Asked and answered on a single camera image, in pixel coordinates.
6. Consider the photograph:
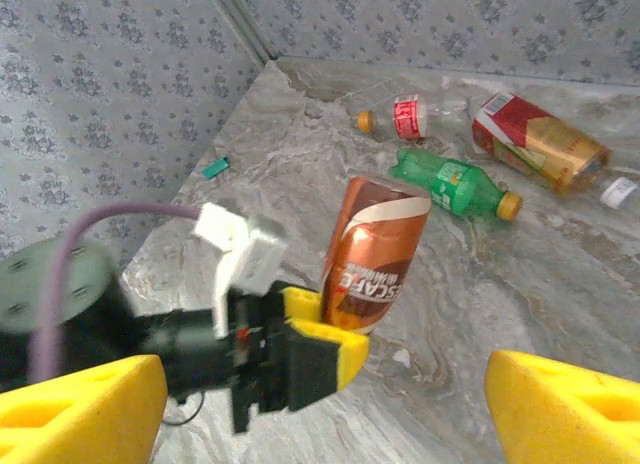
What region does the aluminium frame post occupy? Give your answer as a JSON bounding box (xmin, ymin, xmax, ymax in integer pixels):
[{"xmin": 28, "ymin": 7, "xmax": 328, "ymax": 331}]
[{"xmin": 207, "ymin": 0, "xmax": 276, "ymax": 68}]

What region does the red label bottle yellow cap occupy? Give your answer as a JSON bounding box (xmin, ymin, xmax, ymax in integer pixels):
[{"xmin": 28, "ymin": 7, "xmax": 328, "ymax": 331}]
[{"xmin": 357, "ymin": 93, "xmax": 471, "ymax": 140}]

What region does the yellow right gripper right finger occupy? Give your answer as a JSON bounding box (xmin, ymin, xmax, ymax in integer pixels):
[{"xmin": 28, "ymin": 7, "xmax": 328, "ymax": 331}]
[{"xmin": 483, "ymin": 348, "xmax": 640, "ymax": 464}]

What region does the thin black cable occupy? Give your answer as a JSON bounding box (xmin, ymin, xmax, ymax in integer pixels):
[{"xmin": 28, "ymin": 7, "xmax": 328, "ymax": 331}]
[{"xmin": 164, "ymin": 393, "xmax": 201, "ymax": 428}]

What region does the red gold label bottle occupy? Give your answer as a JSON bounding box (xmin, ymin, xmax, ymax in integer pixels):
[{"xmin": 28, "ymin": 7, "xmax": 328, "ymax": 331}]
[{"xmin": 471, "ymin": 91, "xmax": 640, "ymax": 209}]

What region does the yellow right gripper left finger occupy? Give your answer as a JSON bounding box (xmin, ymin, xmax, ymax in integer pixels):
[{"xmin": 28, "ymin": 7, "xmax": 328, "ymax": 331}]
[{"xmin": 0, "ymin": 353, "xmax": 169, "ymax": 464}]

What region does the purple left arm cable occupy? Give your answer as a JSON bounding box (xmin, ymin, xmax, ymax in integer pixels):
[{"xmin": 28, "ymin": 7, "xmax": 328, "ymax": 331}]
[{"xmin": 29, "ymin": 203, "xmax": 201, "ymax": 380}]

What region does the green plastic bottle yellow cap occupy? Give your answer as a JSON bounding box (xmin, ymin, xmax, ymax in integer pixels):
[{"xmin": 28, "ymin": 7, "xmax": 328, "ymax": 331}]
[{"xmin": 388, "ymin": 147, "xmax": 525, "ymax": 221}]

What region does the small teal plastic piece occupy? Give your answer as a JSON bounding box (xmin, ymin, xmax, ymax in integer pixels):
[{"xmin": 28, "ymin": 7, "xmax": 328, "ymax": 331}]
[{"xmin": 202, "ymin": 156, "xmax": 232, "ymax": 179}]

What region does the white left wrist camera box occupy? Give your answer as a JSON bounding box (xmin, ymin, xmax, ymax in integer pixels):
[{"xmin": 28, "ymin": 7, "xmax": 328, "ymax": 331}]
[{"xmin": 192, "ymin": 201, "xmax": 289, "ymax": 340}]

